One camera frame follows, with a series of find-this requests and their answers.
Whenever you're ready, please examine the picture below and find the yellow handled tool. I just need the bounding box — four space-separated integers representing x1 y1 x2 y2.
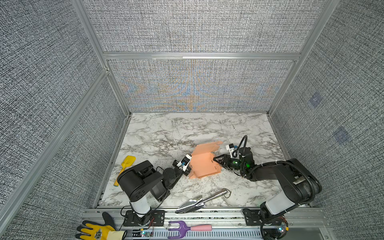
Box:
121 156 136 171

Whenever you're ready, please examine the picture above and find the pink paper box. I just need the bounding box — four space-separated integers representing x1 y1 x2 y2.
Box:
188 141 223 179

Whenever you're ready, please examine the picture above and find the metal garden trowel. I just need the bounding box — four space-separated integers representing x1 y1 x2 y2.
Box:
175 189 232 214

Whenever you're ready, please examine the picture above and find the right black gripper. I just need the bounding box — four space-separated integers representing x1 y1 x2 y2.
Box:
212 154 245 172

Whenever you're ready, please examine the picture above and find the yellow black work glove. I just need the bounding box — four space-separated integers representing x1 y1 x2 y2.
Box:
75 212 127 240

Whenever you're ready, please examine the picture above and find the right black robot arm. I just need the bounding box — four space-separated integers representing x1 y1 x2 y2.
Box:
213 144 322 226

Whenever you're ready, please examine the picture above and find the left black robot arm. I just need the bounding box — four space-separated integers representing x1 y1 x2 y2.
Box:
117 155 192 228

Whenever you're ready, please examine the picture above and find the purple pink hand rake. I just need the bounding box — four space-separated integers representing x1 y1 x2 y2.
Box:
168 221 213 240

